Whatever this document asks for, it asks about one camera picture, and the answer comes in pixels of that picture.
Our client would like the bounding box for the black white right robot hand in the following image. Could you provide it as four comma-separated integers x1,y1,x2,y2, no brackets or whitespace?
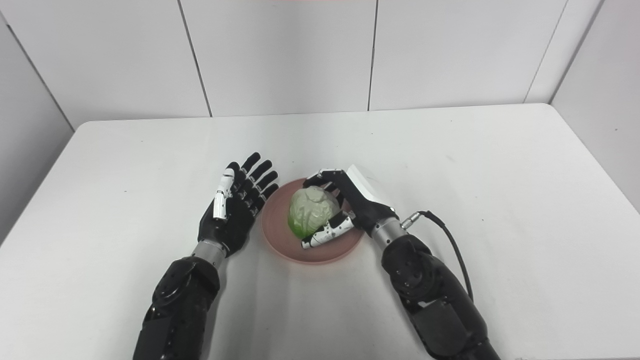
301,164,399,250

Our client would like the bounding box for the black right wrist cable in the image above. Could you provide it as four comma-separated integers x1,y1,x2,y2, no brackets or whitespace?
401,210,475,303

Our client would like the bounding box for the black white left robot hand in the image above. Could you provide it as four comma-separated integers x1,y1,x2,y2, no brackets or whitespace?
197,152,280,258

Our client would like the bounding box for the green white cabbage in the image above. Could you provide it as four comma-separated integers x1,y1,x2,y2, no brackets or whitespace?
287,186,342,239

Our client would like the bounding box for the pink round plate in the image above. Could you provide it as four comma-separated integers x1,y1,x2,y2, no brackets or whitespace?
261,178,365,265

